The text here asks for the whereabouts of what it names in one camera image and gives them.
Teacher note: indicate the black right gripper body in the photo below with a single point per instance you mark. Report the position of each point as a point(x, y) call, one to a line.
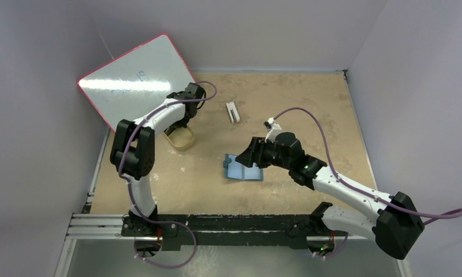
point(256, 152)

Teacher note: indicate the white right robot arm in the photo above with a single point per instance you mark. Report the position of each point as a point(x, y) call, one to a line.
point(390, 221)

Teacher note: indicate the blue card holder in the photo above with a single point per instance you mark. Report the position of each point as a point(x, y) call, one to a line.
point(236, 171)

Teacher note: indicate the pink framed whiteboard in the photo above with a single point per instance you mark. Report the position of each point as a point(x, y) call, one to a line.
point(133, 84)

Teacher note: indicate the black mounting base plate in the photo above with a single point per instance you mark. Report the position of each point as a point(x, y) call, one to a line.
point(296, 231)

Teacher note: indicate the gold oval tin tray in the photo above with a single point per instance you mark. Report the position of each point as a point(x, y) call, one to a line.
point(180, 138)

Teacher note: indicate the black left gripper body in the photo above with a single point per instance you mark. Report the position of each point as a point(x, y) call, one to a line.
point(182, 123)

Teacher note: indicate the white whiteboard eraser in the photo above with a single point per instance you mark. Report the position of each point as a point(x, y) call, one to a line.
point(233, 113)

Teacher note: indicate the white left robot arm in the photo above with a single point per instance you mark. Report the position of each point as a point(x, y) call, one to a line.
point(133, 149)

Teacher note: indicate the aluminium frame rail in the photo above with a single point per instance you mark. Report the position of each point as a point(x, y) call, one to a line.
point(98, 226)

